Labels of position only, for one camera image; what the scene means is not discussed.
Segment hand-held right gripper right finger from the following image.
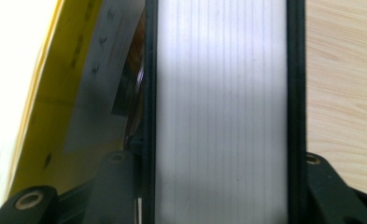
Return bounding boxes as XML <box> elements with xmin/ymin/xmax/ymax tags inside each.
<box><xmin>306</xmin><ymin>152</ymin><xmax>367</xmax><ymax>224</ymax></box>

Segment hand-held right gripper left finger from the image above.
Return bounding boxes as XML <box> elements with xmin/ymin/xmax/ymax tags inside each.
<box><xmin>82</xmin><ymin>150</ymin><xmax>138</xmax><ymax>224</ymax></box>

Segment yellow book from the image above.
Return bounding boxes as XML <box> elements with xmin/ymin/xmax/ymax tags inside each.
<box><xmin>0</xmin><ymin>0</ymin><xmax>147</xmax><ymax>204</ymax></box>

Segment black book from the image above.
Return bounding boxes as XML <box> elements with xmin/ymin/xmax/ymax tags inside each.
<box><xmin>142</xmin><ymin>0</ymin><xmax>309</xmax><ymax>224</ymax></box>

